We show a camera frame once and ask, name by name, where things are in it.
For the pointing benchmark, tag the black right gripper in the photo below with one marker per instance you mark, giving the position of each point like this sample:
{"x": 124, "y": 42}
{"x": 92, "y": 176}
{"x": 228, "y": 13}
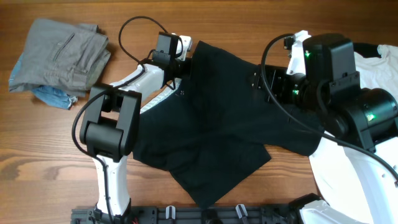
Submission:
{"x": 278, "y": 76}

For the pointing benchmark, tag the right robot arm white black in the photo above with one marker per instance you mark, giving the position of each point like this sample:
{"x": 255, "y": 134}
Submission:
{"x": 362, "y": 121}

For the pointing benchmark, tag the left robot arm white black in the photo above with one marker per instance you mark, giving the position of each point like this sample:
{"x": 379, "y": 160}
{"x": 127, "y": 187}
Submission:
{"x": 110, "y": 125}

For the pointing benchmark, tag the folded grey trousers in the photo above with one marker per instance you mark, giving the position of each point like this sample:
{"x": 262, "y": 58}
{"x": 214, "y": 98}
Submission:
{"x": 64, "y": 56}

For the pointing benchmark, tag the folded blue jeans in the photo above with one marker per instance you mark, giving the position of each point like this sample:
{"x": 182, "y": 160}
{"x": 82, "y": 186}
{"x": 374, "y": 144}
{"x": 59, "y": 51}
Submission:
{"x": 54, "y": 97}

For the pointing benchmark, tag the black shorts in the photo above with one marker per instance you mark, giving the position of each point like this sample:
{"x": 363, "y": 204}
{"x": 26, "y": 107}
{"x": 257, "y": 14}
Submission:
{"x": 212, "y": 132}

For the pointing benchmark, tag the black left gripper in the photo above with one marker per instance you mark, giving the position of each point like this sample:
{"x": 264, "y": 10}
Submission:
{"x": 187, "y": 73}

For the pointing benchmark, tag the white t-shirt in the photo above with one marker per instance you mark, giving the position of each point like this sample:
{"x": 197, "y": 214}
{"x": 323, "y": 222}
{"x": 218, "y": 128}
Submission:
{"x": 379, "y": 72}

